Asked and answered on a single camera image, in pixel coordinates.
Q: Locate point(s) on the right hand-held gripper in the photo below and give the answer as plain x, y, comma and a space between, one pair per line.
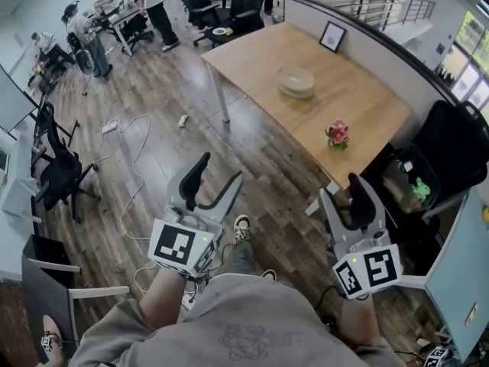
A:
378, 268

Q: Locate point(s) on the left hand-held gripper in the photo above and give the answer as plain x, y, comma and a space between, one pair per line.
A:
172, 245

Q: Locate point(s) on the beige round box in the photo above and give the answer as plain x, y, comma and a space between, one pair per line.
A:
296, 93

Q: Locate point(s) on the person's right forearm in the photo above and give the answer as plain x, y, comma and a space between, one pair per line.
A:
359, 319

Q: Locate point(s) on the person's left forearm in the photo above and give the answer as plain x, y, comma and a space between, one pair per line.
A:
162, 300

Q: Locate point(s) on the person's black and white shoe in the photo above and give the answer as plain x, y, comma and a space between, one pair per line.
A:
241, 228
269, 274

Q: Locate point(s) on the black bin with clutter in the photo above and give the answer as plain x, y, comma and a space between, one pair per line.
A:
410, 178

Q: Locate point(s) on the crumpled white tissue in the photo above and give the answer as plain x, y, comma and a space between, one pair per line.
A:
183, 121

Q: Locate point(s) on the person's leg in grey trousers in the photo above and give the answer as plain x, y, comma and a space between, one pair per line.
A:
240, 258

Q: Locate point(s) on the green toy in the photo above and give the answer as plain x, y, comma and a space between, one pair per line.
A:
421, 189

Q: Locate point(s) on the pink flowers in small vase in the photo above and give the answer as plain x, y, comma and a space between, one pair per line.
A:
337, 132

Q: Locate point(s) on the wooden table with white legs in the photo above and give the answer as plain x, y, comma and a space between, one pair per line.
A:
344, 101

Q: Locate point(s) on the white power strip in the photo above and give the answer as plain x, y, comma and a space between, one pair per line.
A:
111, 126

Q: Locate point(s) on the light blue partition panel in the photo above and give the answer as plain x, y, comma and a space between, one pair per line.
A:
462, 266

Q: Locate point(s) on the person's grey shirt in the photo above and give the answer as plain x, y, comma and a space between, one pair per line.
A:
237, 319

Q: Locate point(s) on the black office chair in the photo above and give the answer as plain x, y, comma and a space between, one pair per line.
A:
244, 10
59, 170
195, 0
137, 29

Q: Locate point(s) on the white plate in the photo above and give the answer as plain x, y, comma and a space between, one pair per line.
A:
219, 31

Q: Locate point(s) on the spare hand-held gripper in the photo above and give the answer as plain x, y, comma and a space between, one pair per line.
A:
437, 358
50, 341

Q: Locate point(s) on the black framed picture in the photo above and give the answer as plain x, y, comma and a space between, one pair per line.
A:
332, 36

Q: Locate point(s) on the black floor fan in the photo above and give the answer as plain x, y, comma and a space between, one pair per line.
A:
85, 61

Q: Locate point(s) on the grey metal railing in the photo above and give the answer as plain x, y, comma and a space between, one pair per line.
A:
386, 8

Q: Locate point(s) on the black chair with metal frame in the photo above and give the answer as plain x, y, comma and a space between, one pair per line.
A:
454, 143

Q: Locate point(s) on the black desk with white frame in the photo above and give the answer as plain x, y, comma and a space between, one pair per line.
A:
46, 281

